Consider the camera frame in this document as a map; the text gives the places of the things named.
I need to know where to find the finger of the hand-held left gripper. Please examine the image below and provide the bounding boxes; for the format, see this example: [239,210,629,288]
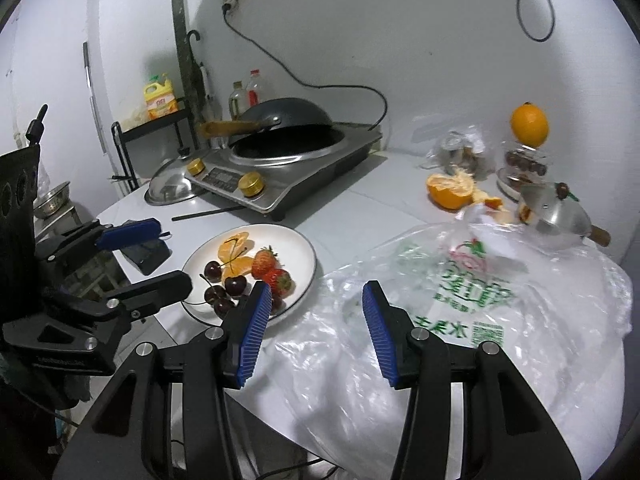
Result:
[100,270,193,333]
[34,217,162,281]

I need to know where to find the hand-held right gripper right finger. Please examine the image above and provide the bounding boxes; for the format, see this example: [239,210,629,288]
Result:
[362,281,583,480]

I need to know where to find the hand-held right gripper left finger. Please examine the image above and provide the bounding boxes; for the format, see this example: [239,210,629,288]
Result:
[52,280,272,480]

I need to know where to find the red strawberry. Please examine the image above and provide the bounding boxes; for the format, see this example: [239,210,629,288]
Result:
[263,269,293,298]
[251,245,281,281]

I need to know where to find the small orange segment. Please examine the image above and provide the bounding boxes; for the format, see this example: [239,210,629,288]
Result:
[221,256,257,278]

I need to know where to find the large orange segment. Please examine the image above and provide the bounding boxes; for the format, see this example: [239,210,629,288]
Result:
[218,231,251,261]

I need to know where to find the white plate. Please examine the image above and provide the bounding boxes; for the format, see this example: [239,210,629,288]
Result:
[181,223,318,328]

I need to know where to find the printed clear plastic bag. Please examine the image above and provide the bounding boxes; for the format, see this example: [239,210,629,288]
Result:
[270,207,633,461]

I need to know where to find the black charger box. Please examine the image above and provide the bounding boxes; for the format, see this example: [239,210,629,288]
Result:
[120,220,172,276]

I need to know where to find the steel wok lid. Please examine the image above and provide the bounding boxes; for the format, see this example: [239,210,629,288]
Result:
[144,147,211,206]

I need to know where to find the black chopsticks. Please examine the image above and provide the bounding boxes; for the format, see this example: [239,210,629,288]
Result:
[171,204,241,222]

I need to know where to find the small steel bowl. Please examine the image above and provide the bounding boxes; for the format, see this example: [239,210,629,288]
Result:
[32,181,71,219]

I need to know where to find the black metal rack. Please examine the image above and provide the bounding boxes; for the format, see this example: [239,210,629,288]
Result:
[111,95,201,193]

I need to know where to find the yellow detergent bottle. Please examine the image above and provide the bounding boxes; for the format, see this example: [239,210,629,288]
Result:
[144,74,179,121]

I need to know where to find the grey metal bar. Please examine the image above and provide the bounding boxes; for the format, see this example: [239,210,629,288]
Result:
[82,42,108,156]

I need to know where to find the peeled half orange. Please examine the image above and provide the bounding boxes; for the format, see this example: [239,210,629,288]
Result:
[426,169,475,211]

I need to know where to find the silver induction cooker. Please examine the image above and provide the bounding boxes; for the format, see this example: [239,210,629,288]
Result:
[187,122,383,221]

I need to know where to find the black umbrella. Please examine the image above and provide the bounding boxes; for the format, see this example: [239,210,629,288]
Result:
[186,30,211,151]

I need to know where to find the clear bag with steel cups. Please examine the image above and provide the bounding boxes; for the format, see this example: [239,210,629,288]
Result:
[417,127,488,181]

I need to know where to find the dark vertical pipe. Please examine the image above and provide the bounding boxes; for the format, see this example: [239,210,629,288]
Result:
[170,0,198,151]

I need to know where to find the pile of dark cherries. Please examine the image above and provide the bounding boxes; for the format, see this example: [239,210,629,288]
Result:
[505,151,546,176]

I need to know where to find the whole orange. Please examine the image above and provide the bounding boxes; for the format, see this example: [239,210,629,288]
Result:
[510,102,550,149]

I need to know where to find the black wok wooden handle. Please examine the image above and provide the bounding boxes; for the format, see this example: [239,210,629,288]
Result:
[199,97,335,138]

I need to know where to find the steel pot wooden handle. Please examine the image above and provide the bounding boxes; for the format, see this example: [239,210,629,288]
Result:
[517,182,612,253]

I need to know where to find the black cooker power cable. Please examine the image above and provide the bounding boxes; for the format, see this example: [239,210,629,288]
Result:
[221,7,388,128]

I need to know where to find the black hanging cable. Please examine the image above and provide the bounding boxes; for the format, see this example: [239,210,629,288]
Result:
[509,0,555,42]

